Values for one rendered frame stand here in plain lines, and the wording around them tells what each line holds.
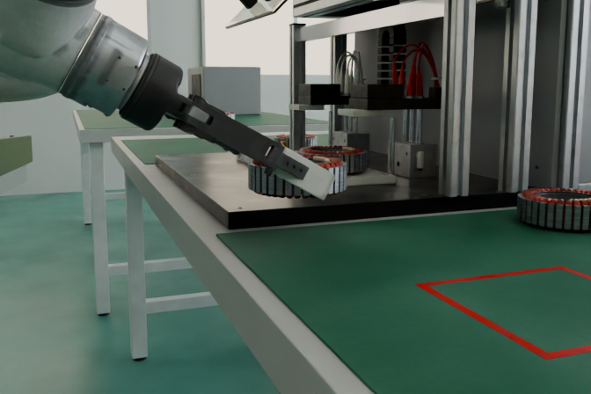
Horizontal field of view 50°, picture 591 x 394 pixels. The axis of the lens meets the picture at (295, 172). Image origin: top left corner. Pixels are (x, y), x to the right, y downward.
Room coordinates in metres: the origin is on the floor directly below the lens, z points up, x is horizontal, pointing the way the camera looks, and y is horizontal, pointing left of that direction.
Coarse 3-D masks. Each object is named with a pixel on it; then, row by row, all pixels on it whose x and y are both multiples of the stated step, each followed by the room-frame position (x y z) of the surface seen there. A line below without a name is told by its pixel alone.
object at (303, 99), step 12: (300, 84) 1.26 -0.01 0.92; (312, 84) 1.21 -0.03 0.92; (324, 84) 1.22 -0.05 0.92; (336, 84) 1.23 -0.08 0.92; (300, 96) 1.26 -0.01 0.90; (312, 96) 1.21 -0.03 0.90; (324, 96) 1.22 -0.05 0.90; (336, 96) 1.23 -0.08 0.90; (348, 96) 1.23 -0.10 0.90; (288, 108) 1.26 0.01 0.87; (300, 108) 1.21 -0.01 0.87; (312, 108) 1.21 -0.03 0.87; (324, 108) 1.22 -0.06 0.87; (348, 120) 1.27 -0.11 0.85
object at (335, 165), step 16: (320, 160) 0.73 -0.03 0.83; (336, 160) 0.70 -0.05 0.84; (256, 176) 0.68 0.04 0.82; (272, 176) 0.66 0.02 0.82; (336, 176) 0.67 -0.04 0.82; (256, 192) 0.69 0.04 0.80; (272, 192) 0.66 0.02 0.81; (288, 192) 0.65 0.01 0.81; (304, 192) 0.65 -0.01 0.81; (336, 192) 0.67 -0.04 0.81
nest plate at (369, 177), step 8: (368, 168) 1.03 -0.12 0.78; (352, 176) 0.95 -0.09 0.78; (360, 176) 0.95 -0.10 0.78; (368, 176) 0.95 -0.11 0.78; (376, 176) 0.95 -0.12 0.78; (384, 176) 0.95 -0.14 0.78; (392, 176) 0.95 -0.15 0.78; (352, 184) 0.93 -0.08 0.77; (360, 184) 0.93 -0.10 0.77; (368, 184) 0.94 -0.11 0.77; (376, 184) 0.94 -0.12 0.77
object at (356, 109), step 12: (360, 84) 1.01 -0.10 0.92; (372, 84) 0.99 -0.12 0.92; (384, 84) 0.99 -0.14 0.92; (396, 84) 1.00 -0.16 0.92; (360, 96) 1.01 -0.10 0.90; (372, 96) 0.99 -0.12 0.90; (384, 96) 0.99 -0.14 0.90; (396, 96) 1.00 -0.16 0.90; (420, 96) 1.02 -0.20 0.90; (348, 108) 1.04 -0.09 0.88; (360, 108) 1.00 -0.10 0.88; (372, 108) 0.98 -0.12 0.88; (384, 108) 0.99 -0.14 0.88; (396, 108) 1.00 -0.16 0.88; (408, 108) 1.00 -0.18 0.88; (420, 108) 1.01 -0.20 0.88; (432, 108) 1.02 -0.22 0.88; (408, 120) 1.06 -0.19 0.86; (420, 120) 1.02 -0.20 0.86; (408, 132) 1.07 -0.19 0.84; (420, 132) 1.02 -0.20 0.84
